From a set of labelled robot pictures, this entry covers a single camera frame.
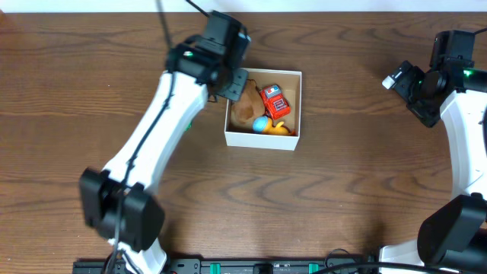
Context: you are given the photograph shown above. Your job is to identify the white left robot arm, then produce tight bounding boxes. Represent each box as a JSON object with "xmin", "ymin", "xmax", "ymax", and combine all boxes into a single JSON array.
[{"xmin": 79, "ymin": 33, "xmax": 251, "ymax": 273}]

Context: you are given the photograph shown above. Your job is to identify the white cardboard box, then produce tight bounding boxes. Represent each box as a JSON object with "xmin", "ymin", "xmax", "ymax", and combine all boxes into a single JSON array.
[{"xmin": 224, "ymin": 68, "xmax": 302, "ymax": 151}]

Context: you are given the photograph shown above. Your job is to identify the red toy fire truck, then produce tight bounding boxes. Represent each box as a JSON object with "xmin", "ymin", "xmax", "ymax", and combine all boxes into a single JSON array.
[{"xmin": 259, "ymin": 84, "xmax": 291, "ymax": 119}]

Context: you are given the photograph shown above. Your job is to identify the yellow rubber duck blue hat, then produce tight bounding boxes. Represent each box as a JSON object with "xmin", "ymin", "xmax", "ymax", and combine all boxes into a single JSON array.
[{"xmin": 252, "ymin": 116, "xmax": 295, "ymax": 136}]

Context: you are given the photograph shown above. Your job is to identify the brown plush bear toy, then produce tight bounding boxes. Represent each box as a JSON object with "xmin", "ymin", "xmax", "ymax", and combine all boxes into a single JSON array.
[{"xmin": 231, "ymin": 79, "xmax": 265, "ymax": 129}]

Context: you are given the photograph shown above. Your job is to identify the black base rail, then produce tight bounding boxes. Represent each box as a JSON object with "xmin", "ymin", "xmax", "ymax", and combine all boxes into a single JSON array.
[{"xmin": 72, "ymin": 254, "xmax": 379, "ymax": 274}]

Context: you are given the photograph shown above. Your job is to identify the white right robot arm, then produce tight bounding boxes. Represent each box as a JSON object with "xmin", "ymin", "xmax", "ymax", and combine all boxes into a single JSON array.
[{"xmin": 379, "ymin": 61, "xmax": 486, "ymax": 273}]

